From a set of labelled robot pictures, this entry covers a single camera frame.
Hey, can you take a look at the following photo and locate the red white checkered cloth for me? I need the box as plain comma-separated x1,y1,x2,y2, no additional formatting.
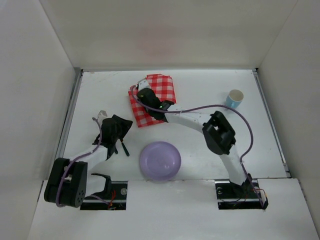
127,73,178,129

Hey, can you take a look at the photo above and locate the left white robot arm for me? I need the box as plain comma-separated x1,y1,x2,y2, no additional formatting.
44,113,133,208

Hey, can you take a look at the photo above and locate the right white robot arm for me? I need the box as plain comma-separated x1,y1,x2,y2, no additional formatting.
133,87,254,186

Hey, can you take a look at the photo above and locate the purple plastic plate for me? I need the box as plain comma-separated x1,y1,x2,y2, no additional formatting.
139,141,182,182

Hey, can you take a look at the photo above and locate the light blue mug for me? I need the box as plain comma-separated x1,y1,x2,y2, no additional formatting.
225,89,244,109

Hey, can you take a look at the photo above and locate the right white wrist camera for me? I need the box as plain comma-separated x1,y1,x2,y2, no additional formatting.
136,78,151,91

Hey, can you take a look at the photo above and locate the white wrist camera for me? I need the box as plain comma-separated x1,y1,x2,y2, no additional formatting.
97,110,108,122
136,78,151,91

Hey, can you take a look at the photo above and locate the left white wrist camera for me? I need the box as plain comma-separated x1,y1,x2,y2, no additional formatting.
97,110,108,122

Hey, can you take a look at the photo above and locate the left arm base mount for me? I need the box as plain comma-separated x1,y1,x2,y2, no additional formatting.
80,174,128,211

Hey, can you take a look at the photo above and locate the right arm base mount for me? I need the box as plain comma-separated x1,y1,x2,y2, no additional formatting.
215,179,269,210

